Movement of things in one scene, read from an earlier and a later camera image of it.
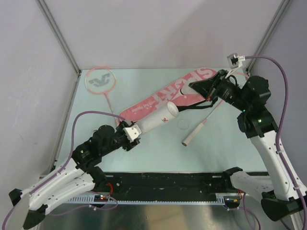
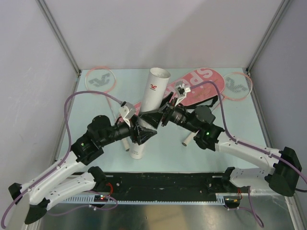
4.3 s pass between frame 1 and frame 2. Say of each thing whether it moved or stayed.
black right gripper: moved
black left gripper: moved
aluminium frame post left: stayed
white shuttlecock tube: moved
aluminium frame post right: stayed
